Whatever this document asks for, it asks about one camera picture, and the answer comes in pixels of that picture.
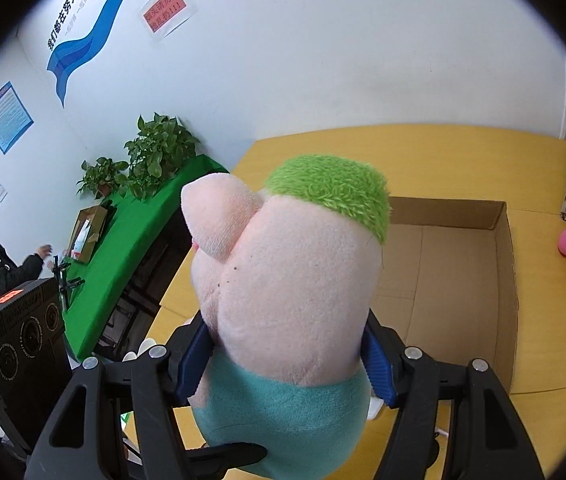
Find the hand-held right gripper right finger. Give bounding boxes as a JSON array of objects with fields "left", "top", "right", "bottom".
[{"left": 360, "top": 310, "right": 546, "bottom": 480}]

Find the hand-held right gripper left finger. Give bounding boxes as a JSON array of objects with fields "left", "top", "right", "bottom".
[{"left": 28, "top": 312, "right": 213, "bottom": 480}]

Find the large cardboard box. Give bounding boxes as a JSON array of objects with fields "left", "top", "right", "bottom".
[{"left": 385, "top": 196, "right": 520, "bottom": 396}]

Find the pink plush pig toy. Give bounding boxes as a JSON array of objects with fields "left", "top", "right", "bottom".
[{"left": 181, "top": 155, "right": 391, "bottom": 480}]

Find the black tripod stand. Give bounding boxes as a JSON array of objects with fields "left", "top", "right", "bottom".
[{"left": 52, "top": 254, "right": 84, "bottom": 313}]

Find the green cloth covered table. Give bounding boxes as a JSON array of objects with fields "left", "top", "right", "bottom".
[{"left": 60, "top": 155, "right": 231, "bottom": 361}]

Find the small open cardboard box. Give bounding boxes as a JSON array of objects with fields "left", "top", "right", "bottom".
[{"left": 69, "top": 205, "right": 116, "bottom": 265}]

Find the small potted green plant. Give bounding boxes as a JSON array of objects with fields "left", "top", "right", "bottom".
[{"left": 77, "top": 157, "right": 130, "bottom": 199}]

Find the large potted green plant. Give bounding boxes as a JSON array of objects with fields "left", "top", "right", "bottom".
[{"left": 123, "top": 114, "right": 201, "bottom": 201}]

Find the blue framed wall poster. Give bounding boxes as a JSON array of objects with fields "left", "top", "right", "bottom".
[{"left": 0, "top": 81, "right": 34, "bottom": 155}]

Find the blue wave wall decal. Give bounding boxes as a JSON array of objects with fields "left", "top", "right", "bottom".
[{"left": 45, "top": 0, "right": 164, "bottom": 108}]

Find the red paper wall notice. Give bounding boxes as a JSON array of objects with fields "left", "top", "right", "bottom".
[{"left": 140, "top": 0, "right": 199, "bottom": 38}]

